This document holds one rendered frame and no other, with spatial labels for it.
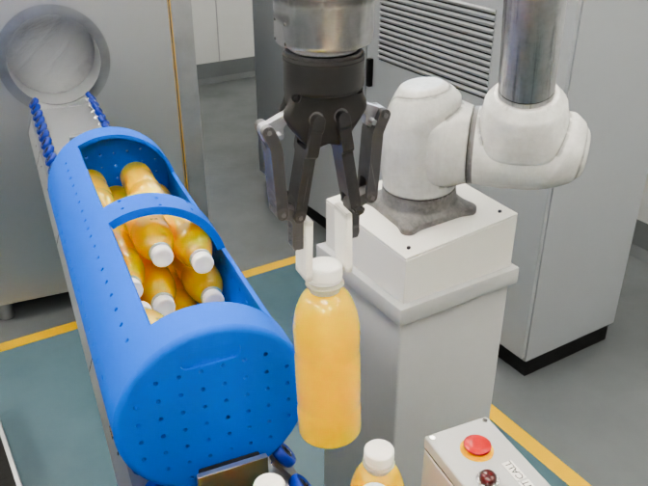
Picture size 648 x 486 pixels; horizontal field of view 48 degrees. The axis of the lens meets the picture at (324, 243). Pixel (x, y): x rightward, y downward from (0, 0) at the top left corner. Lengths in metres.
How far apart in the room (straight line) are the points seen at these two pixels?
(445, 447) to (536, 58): 0.66
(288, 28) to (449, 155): 0.82
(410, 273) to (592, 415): 1.55
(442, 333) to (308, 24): 1.04
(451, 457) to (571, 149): 0.66
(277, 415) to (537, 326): 1.84
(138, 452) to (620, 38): 1.98
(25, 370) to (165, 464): 2.05
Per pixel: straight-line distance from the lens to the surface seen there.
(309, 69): 0.66
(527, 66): 1.32
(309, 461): 2.54
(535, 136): 1.38
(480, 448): 1.01
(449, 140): 1.42
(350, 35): 0.65
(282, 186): 0.70
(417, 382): 1.62
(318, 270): 0.76
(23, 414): 2.92
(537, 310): 2.80
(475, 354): 1.70
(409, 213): 1.50
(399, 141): 1.44
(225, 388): 1.06
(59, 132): 2.72
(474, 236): 1.52
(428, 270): 1.47
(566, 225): 2.69
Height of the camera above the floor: 1.80
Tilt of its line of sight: 28 degrees down
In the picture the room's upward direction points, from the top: straight up
